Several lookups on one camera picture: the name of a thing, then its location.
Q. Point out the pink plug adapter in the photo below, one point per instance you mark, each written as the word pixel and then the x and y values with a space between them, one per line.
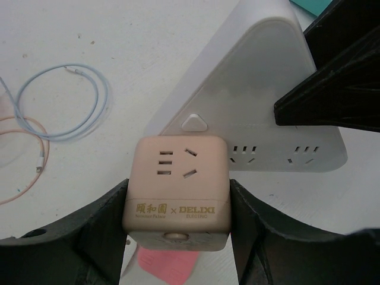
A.
pixel 172 267

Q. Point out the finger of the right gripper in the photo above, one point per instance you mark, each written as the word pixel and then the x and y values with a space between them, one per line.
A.
pixel 345 96
pixel 339 26

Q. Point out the teal triangular power strip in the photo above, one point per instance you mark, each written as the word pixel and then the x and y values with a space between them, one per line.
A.
pixel 315 7

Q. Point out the white triangular power strip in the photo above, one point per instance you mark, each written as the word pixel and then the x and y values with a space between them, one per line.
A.
pixel 256 57

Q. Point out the beige cube socket adapter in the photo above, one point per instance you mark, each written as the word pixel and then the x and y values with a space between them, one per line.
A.
pixel 178 195

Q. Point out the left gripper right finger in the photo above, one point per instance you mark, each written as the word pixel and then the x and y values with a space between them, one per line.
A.
pixel 271 247

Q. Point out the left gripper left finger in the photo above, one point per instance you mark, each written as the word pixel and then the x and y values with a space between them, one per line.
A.
pixel 84 247

